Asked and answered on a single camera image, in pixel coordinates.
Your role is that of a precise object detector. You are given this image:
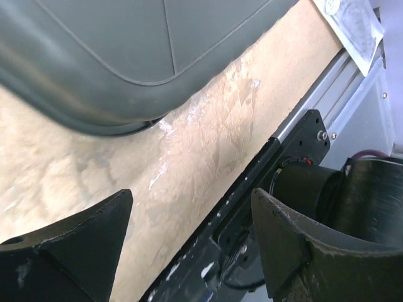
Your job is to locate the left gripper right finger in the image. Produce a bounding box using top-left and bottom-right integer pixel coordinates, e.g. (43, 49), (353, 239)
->
(251, 188), (402, 301)

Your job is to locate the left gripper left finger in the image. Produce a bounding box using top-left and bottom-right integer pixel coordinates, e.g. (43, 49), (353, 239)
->
(1, 189), (133, 301)

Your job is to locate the large grey plastic tub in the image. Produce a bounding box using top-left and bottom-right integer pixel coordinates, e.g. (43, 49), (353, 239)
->
(1, 1), (295, 137)

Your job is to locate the plastic bag with label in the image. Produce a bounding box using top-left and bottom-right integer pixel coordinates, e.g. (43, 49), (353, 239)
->
(313, 0), (385, 77)

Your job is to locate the aluminium frame rail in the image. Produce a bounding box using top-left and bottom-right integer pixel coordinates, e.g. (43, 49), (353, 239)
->
(272, 43), (388, 142)

